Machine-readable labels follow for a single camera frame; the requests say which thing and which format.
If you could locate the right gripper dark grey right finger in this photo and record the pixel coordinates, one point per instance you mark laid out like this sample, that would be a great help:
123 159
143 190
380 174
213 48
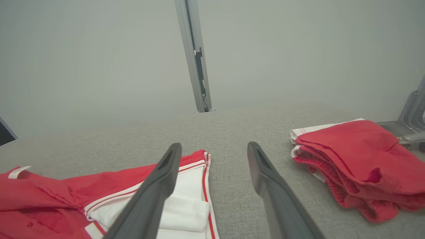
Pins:
279 205

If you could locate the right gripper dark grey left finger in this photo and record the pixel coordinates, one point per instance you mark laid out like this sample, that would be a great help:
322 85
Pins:
151 199

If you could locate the red and white striped garment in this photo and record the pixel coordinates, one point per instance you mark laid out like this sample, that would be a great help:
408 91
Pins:
49 199

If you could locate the red shirt with white hem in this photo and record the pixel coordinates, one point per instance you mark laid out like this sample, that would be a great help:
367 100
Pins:
362 146

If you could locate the black computer tower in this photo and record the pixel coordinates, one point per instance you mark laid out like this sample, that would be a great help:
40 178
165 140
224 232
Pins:
4 134

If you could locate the grey metal partition joint post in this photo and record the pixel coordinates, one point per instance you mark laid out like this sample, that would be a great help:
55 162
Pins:
194 66

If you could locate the grey metal foot bracket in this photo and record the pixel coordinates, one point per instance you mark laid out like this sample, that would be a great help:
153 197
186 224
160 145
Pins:
413 113

